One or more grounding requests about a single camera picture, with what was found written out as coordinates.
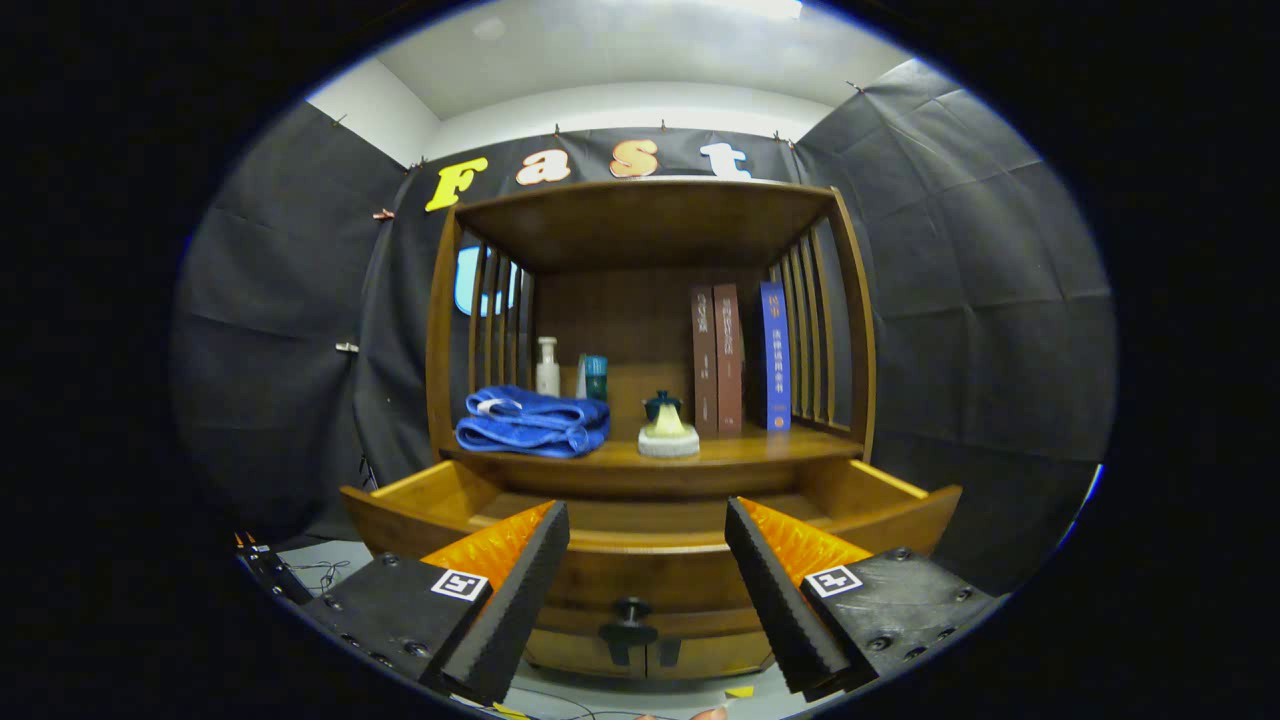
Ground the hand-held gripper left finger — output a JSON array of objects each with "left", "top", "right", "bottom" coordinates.
[{"left": 305, "top": 500, "right": 571, "bottom": 706}]

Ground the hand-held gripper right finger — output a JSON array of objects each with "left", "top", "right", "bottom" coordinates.
[{"left": 725, "top": 497, "right": 1004, "bottom": 701}]

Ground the wooden drawer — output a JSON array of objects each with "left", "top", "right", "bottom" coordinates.
[{"left": 340, "top": 458, "right": 963, "bottom": 641}]

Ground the green soap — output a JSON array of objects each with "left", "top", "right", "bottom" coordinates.
[{"left": 637, "top": 405, "right": 701, "bottom": 459}]

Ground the wooden cabinet door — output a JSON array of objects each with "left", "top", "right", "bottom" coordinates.
[
  {"left": 647, "top": 632, "right": 776, "bottom": 681},
  {"left": 525, "top": 632, "right": 646, "bottom": 681}
]

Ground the black drawer knob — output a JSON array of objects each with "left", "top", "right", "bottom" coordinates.
[{"left": 598, "top": 597, "right": 659, "bottom": 641}]

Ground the wooden countertop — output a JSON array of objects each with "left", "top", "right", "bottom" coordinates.
[{"left": 440, "top": 425, "right": 866, "bottom": 471}]

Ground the wooden cabinet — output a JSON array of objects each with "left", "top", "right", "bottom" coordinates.
[{"left": 340, "top": 180, "right": 963, "bottom": 681}]

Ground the blue folded towel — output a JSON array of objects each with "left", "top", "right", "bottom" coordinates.
[{"left": 455, "top": 386, "right": 611, "bottom": 459}]

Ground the blue book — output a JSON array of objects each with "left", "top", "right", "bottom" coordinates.
[{"left": 750, "top": 281, "right": 792, "bottom": 432}]

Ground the reddish brown book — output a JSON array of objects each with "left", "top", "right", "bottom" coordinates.
[{"left": 714, "top": 283, "right": 744, "bottom": 434}]

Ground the dark brown book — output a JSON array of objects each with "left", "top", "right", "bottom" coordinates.
[{"left": 690, "top": 287, "right": 719, "bottom": 437}]

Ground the black backdrop cloth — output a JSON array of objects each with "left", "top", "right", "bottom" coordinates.
[{"left": 170, "top": 58, "right": 1116, "bottom": 601}]

